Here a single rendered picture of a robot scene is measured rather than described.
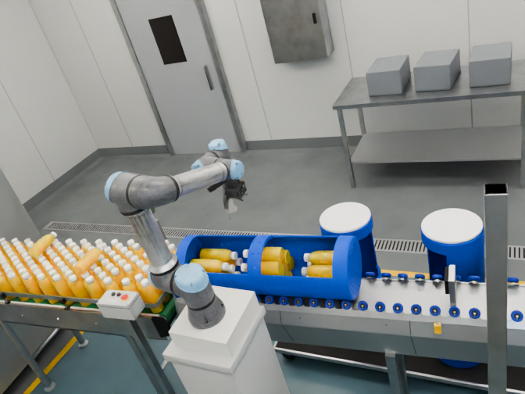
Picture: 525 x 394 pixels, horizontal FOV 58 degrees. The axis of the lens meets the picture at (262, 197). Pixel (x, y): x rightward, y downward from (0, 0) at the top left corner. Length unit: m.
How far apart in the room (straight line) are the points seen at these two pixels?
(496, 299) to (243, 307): 0.90
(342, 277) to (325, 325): 0.32
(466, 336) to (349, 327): 0.48
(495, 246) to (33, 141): 6.26
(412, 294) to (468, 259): 0.34
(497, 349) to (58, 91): 6.55
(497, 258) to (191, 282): 1.02
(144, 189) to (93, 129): 6.07
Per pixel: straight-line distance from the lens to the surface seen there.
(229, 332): 1.86
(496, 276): 1.65
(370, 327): 2.23
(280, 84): 5.60
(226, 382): 1.97
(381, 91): 4.46
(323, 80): 5.40
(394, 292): 2.28
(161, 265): 1.85
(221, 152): 1.98
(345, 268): 2.04
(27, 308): 3.27
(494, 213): 1.50
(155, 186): 1.59
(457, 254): 2.40
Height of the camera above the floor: 2.50
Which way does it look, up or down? 30 degrees down
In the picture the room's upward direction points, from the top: 17 degrees counter-clockwise
